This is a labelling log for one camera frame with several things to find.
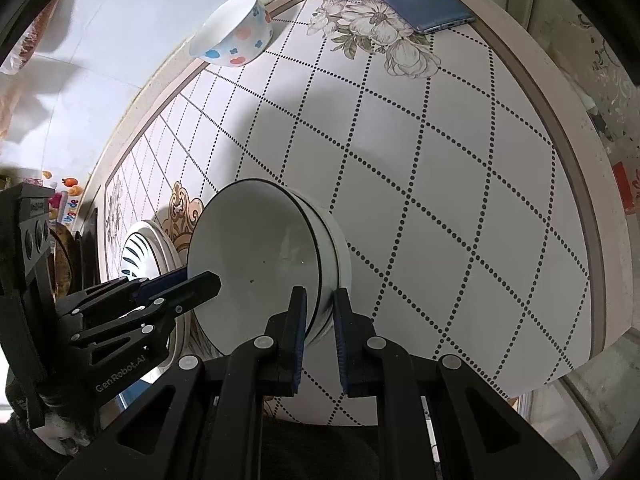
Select white bowl dark rim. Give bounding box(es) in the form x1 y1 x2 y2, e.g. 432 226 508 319
188 178 322 354

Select patterned table mat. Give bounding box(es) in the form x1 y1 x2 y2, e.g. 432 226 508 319
102 0 597 398

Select plastic bag with orange food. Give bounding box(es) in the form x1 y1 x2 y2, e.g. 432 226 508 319
1 0 60 143

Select white bowl blue dots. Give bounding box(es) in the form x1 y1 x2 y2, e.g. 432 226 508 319
189 0 273 67

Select black wok pan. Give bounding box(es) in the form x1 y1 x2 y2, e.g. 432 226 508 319
50 222 81 300

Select colourful wall stickers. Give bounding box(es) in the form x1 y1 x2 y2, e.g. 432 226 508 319
17 170 85 228

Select white bowl red flowers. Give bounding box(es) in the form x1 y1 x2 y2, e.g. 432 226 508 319
294 191 352 347

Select white plate blue leaf pattern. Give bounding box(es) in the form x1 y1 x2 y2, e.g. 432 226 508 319
119 231 166 280

